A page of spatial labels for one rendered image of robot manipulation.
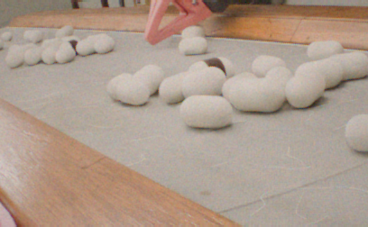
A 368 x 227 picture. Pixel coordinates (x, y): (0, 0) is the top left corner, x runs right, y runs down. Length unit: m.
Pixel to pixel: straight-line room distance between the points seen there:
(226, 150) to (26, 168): 0.11
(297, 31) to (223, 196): 0.39
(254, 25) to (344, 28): 0.14
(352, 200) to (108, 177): 0.10
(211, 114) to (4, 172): 0.14
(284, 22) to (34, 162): 0.43
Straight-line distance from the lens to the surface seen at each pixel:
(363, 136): 0.29
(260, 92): 0.37
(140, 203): 0.20
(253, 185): 0.27
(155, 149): 0.34
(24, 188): 0.24
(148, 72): 0.47
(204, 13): 0.71
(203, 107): 0.35
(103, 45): 0.75
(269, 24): 0.67
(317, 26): 0.61
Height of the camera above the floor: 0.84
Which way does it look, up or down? 14 degrees down
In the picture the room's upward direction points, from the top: 9 degrees counter-clockwise
